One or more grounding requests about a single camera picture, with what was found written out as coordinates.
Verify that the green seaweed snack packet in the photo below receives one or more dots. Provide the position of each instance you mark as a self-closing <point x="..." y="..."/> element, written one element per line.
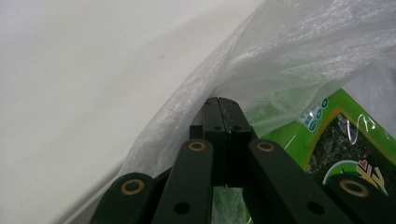
<point x="336" y="146"/>

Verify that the white smiley plastic bag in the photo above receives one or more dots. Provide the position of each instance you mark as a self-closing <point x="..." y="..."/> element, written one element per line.
<point x="280" y="46"/>

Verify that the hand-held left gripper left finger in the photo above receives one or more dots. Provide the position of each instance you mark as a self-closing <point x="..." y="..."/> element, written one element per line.
<point x="213" y="124"/>

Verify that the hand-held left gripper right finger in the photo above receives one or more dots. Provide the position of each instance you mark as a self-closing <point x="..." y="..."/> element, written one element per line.
<point x="238" y="130"/>

